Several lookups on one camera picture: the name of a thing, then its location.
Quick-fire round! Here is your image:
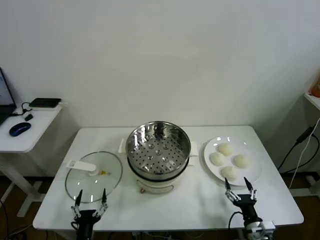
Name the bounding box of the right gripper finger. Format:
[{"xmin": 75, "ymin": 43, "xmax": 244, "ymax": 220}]
[
  {"xmin": 244, "ymin": 176, "xmax": 258, "ymax": 202},
  {"xmin": 224, "ymin": 177, "xmax": 241, "ymax": 204}
]

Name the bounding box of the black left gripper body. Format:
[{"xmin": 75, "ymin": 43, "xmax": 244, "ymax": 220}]
[{"xmin": 74, "ymin": 210, "xmax": 101, "ymax": 227}]

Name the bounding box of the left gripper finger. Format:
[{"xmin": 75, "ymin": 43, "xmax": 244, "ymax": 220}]
[
  {"xmin": 70, "ymin": 189, "xmax": 83, "ymax": 220},
  {"xmin": 93, "ymin": 188, "xmax": 109, "ymax": 218}
]

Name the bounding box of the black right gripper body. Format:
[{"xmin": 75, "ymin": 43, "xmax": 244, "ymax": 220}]
[{"xmin": 233, "ymin": 194, "xmax": 259, "ymax": 221}]

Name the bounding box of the white steamed baozi bun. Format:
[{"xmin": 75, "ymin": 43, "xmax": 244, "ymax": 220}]
[
  {"xmin": 220, "ymin": 165, "xmax": 239, "ymax": 181},
  {"xmin": 232, "ymin": 154, "xmax": 252, "ymax": 169},
  {"xmin": 218, "ymin": 143, "xmax": 234, "ymax": 157},
  {"xmin": 210, "ymin": 151, "xmax": 226, "ymax": 166}
]

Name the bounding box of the stainless perforated steamer basket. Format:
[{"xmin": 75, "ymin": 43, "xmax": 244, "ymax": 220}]
[{"xmin": 125, "ymin": 121, "xmax": 191, "ymax": 175}]

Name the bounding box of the white round plate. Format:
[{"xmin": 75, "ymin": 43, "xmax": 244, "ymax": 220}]
[{"xmin": 203, "ymin": 135, "xmax": 263, "ymax": 187}]

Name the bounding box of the glass pot lid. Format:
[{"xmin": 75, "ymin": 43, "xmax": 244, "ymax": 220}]
[{"xmin": 64, "ymin": 150, "xmax": 124, "ymax": 204}]

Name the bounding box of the white electric cooking pot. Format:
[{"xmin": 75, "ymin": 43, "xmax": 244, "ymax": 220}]
[{"xmin": 117, "ymin": 138, "xmax": 200, "ymax": 195}]

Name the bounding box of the white side desk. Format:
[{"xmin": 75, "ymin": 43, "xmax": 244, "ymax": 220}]
[{"xmin": 0, "ymin": 102, "xmax": 63, "ymax": 218}]

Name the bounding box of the blue black computer mouse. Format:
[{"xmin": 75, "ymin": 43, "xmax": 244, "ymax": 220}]
[{"xmin": 9, "ymin": 121, "xmax": 33, "ymax": 138}]

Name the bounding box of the black flat device box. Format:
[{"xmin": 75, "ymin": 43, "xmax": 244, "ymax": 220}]
[{"xmin": 28, "ymin": 97, "xmax": 63, "ymax": 112}]

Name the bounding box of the white shelf table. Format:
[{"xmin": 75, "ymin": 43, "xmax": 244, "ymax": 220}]
[{"xmin": 302, "ymin": 91, "xmax": 320, "ymax": 201}]

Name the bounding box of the orange object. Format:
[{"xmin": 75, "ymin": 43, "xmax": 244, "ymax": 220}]
[{"xmin": 309, "ymin": 74, "xmax": 320, "ymax": 97}]

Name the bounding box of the black laptop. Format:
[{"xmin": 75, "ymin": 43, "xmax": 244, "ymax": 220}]
[{"xmin": 0, "ymin": 66, "xmax": 18, "ymax": 126}]

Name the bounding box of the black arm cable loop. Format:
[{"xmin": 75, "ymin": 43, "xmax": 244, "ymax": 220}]
[{"xmin": 228, "ymin": 211, "xmax": 245, "ymax": 230}]

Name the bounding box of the white hanging cable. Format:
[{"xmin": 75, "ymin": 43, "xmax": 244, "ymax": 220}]
[{"xmin": 289, "ymin": 128, "xmax": 320, "ymax": 191}]

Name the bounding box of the black power cable with adapter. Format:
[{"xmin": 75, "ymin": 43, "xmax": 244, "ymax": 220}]
[{"xmin": 277, "ymin": 126, "xmax": 320, "ymax": 175}]

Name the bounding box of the thin black desk cable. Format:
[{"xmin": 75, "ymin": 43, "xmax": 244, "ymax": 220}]
[{"xmin": 9, "ymin": 101, "xmax": 32, "ymax": 118}]

